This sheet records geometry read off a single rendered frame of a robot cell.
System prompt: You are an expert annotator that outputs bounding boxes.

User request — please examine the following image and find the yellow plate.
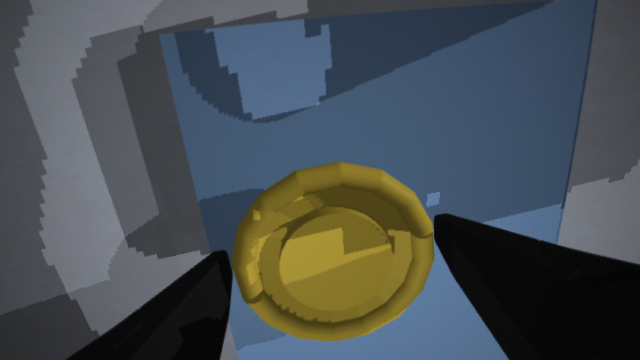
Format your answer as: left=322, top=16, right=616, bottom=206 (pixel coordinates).
left=232, top=162, right=435, bottom=342

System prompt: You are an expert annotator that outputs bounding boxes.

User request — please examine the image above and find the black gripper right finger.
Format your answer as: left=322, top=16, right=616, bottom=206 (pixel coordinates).
left=434, top=214, right=640, bottom=360

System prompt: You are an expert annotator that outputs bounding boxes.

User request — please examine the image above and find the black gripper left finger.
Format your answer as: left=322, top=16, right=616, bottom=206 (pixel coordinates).
left=66, top=250, right=233, bottom=360

